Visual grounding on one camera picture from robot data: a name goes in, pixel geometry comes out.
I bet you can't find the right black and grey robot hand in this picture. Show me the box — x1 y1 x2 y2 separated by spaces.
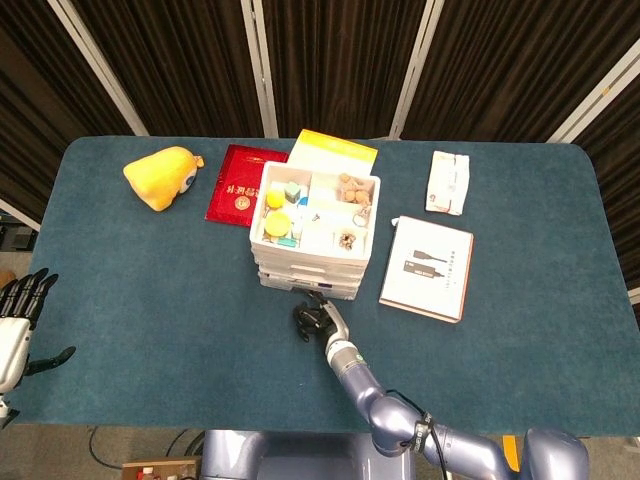
292 288 351 350

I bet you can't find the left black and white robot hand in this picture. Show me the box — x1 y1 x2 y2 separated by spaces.
0 268 77 396

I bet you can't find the clear drawer holding marker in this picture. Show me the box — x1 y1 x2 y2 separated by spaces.
258 279 362 303

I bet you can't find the clear drawer holding dark case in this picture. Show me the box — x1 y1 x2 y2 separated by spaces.
256 267 366 288

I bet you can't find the clear drawer holding small items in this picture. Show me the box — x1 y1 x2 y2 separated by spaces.
251 255 371 275

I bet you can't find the white plastic drawer organizer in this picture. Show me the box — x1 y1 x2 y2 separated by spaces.
247 160 382 303

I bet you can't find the white printed cardboard box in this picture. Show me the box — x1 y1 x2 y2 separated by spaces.
377 215 476 325

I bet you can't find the blue-grey robot torso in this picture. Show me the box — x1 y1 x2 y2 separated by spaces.
199 428 417 480

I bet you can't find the blue table cloth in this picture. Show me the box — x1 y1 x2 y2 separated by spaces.
9 135 631 436

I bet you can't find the red certificate booklet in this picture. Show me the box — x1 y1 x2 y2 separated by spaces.
204 143 291 229

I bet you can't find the yellow and white book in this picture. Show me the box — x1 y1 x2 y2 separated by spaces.
288 128 380 178

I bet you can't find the white tissue packet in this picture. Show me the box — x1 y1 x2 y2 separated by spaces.
424 149 472 218

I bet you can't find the brown cardboard box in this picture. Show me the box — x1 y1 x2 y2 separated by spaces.
121 456 204 480

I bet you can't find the yellow plush toy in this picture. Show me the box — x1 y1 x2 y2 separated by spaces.
122 144 206 214

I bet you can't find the beige teddy bear keychain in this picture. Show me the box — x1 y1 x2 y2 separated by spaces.
335 171 376 207

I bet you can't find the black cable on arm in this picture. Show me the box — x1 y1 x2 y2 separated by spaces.
384 389 454 480

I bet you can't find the grey metal partition post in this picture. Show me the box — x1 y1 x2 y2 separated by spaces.
388 0 446 141
240 0 280 139
546 38 640 145
46 0 150 138

